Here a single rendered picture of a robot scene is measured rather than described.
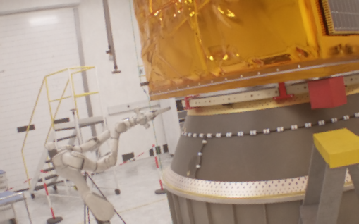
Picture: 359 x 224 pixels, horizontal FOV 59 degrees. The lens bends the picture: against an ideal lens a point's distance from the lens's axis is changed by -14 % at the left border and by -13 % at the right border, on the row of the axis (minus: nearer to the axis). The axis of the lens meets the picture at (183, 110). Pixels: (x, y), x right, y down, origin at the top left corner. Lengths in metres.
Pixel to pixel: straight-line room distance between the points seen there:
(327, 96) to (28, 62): 8.43
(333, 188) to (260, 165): 0.88
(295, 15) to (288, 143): 0.70
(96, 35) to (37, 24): 1.79
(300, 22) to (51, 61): 8.34
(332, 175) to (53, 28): 9.08
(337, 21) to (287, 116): 0.63
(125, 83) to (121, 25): 1.69
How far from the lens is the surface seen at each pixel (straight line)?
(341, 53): 1.79
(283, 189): 1.89
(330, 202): 1.16
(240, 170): 2.01
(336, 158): 1.11
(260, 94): 2.03
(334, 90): 1.71
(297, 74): 1.77
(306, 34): 1.66
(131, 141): 10.11
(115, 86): 9.99
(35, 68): 9.44
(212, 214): 2.15
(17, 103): 9.30
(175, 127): 9.74
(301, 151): 1.94
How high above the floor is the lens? 1.78
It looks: 3 degrees down
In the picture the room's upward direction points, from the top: 10 degrees counter-clockwise
